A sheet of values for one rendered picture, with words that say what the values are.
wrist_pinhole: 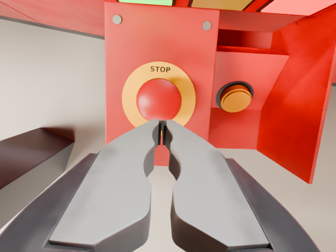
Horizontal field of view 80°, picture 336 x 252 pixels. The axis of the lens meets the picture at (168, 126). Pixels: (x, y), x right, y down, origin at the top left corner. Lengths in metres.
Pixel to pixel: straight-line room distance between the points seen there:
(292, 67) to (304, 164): 0.10
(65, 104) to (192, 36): 0.92
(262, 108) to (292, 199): 1.08
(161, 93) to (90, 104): 0.88
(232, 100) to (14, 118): 1.08
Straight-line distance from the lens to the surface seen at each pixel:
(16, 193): 0.80
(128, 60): 0.20
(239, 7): 0.21
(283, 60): 0.27
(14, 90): 1.19
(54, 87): 1.10
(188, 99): 0.20
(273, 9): 0.22
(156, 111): 0.17
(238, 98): 0.27
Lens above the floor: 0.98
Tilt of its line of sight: 79 degrees down
